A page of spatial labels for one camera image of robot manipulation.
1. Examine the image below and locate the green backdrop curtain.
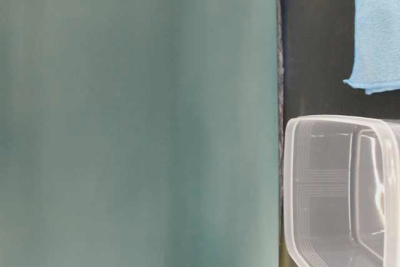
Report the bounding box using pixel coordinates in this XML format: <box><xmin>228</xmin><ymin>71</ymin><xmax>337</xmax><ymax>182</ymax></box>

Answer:
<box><xmin>1</xmin><ymin>0</ymin><xmax>279</xmax><ymax>266</ymax></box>

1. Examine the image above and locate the blue microfibre towel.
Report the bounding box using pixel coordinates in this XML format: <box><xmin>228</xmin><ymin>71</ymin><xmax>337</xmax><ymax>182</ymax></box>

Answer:
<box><xmin>344</xmin><ymin>0</ymin><xmax>399</xmax><ymax>94</ymax></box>

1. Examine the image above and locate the clear plastic container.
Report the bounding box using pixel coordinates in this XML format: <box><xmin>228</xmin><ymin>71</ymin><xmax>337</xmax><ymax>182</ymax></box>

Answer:
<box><xmin>283</xmin><ymin>115</ymin><xmax>399</xmax><ymax>266</ymax></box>

